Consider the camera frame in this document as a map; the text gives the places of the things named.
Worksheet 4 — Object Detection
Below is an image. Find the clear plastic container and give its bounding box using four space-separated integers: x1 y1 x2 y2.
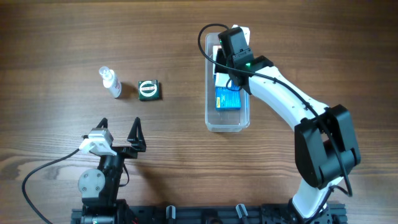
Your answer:
205 32 251 133

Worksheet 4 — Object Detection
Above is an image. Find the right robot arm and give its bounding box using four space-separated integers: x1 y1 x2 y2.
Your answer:
216 26 361 222

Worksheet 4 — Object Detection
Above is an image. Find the green Zam-Buk box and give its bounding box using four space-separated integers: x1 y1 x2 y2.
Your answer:
138 80 160 101

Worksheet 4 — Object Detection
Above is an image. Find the Hansaplast plaster box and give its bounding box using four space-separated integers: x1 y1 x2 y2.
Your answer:
212 45 221 80

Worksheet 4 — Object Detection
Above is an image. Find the white green medicine box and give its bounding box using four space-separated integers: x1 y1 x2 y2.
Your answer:
215 73 231 88

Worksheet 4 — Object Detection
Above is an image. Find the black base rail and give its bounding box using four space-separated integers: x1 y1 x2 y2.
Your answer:
70 203 348 224

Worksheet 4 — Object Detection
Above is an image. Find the left black cable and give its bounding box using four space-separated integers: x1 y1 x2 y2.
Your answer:
21 148 81 224

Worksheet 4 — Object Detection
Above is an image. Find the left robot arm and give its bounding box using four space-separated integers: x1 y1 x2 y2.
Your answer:
71 117 147 224

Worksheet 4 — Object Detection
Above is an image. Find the blue lozenge box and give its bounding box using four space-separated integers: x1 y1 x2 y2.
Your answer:
215 87 241 110

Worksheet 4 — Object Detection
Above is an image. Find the white glue bottle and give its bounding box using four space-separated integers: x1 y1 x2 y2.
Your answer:
99 67 122 98

